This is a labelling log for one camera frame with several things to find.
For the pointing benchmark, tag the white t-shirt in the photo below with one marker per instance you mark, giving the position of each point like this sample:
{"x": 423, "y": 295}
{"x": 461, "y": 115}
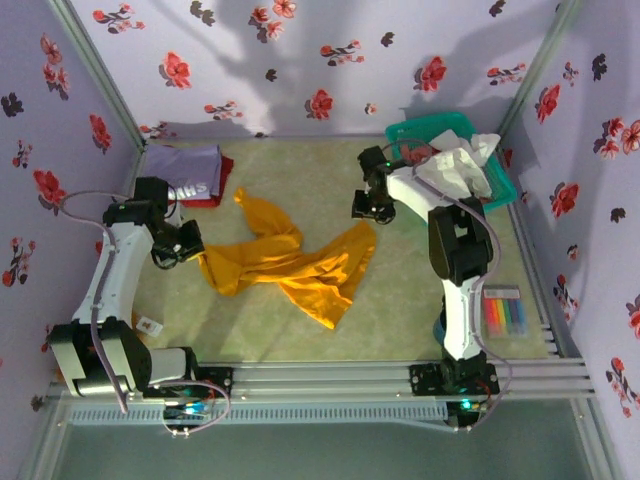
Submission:
{"x": 450, "y": 165}

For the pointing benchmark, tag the orange t-shirt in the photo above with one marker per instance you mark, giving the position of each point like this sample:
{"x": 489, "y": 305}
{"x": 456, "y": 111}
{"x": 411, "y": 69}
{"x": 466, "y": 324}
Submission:
{"x": 310, "y": 280}

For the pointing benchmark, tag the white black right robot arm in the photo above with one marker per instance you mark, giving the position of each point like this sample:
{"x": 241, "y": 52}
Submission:
{"x": 462, "y": 320}

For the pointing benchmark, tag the white paper tag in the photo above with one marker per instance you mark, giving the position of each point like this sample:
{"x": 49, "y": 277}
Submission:
{"x": 149, "y": 326}

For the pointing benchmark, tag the lavender folded printed t-shirt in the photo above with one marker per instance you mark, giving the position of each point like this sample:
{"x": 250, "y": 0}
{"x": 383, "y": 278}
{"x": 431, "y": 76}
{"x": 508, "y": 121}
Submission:
{"x": 185, "y": 162}

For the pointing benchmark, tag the teal plastic basket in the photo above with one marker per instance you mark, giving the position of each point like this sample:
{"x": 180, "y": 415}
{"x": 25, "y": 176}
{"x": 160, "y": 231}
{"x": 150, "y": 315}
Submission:
{"x": 425, "y": 122}

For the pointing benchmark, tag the pale green table mat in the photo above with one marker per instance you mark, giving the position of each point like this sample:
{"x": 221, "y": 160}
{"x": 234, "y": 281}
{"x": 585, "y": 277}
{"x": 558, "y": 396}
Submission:
{"x": 300, "y": 330}

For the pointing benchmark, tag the dark blue mug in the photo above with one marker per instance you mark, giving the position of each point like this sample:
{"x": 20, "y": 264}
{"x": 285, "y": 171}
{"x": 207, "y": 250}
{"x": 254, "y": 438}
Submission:
{"x": 438, "y": 332}

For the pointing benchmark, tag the pack of coloured markers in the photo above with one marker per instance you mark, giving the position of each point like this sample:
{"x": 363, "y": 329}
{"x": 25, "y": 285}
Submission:
{"x": 505, "y": 312}

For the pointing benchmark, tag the thin aluminium wall rail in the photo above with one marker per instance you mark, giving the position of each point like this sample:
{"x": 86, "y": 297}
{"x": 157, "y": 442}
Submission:
{"x": 325, "y": 136}

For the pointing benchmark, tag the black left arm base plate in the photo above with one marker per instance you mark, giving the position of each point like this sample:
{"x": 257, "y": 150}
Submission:
{"x": 220, "y": 382}

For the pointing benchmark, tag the long aluminium mounting rail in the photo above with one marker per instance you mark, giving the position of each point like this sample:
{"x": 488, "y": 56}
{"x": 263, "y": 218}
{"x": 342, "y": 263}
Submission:
{"x": 325, "y": 380}

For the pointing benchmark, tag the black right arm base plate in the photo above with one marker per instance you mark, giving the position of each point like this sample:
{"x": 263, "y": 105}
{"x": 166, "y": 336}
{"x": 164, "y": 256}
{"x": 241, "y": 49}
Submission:
{"x": 422, "y": 380}

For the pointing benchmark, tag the aluminium corner post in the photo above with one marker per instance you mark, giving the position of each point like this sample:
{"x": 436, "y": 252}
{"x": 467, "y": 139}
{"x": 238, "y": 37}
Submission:
{"x": 80, "y": 40}
{"x": 546, "y": 50}

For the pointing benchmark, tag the aluminium frame leg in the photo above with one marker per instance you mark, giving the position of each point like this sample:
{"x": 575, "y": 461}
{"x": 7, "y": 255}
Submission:
{"x": 46, "y": 440}
{"x": 597, "y": 440}

